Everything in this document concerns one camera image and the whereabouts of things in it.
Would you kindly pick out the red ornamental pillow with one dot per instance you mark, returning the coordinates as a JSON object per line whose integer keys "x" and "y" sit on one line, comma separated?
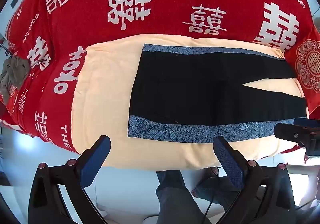
{"x": 310, "y": 69}

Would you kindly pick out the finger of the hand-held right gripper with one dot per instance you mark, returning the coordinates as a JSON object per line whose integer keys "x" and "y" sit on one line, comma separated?
{"x": 287, "y": 131}
{"x": 306, "y": 122}

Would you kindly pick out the red printed bedspread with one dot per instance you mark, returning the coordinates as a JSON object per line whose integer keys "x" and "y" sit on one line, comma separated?
{"x": 162, "y": 2}

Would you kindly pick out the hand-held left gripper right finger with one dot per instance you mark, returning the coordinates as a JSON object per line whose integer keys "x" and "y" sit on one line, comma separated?
{"x": 226, "y": 157}

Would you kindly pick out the person's grey trouser leg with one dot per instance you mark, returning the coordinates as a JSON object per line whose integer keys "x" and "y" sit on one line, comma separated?
{"x": 175, "y": 196}
{"x": 217, "y": 190}

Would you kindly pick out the grey-brown crumpled cloth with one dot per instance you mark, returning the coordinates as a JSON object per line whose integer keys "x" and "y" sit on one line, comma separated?
{"x": 15, "y": 71}

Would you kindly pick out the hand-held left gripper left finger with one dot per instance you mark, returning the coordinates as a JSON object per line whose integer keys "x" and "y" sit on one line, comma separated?
{"x": 96, "y": 157}

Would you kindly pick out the black pants with blue trim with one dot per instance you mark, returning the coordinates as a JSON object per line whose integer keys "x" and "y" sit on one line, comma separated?
{"x": 187, "y": 89}

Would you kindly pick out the cream blanket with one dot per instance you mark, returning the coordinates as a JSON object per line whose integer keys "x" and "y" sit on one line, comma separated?
{"x": 105, "y": 89}

